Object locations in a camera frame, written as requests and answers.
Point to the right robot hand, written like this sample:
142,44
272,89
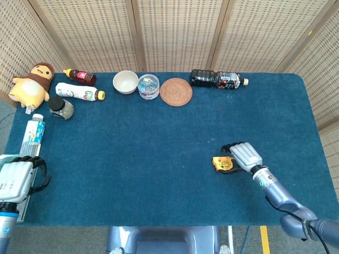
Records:
246,156

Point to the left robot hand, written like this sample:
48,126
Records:
13,180

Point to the yellow tape measure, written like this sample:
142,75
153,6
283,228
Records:
223,162

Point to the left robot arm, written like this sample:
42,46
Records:
6,227

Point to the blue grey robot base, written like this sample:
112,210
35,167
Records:
164,239

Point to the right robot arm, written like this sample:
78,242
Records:
278,193

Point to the grey flat strip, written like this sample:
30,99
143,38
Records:
26,206

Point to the water bottle blue label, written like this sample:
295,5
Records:
34,135

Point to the glass spice jar black lid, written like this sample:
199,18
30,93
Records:
62,109

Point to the dark tea plastic bottle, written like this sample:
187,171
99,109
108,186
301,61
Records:
209,79

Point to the yellow brown plush toy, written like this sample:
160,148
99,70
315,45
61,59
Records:
29,90

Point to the round woven rattan coaster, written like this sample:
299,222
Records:
176,92

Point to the blue table cloth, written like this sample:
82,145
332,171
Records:
145,158

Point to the white drink bottle yellow cap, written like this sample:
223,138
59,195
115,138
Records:
76,91

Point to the clear round plastic container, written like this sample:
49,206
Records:
148,87

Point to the amber sauce bottle red label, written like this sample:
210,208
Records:
82,76

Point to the cream ceramic bowl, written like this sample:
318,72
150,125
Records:
125,82

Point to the woven bamboo folding screen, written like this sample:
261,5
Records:
172,31

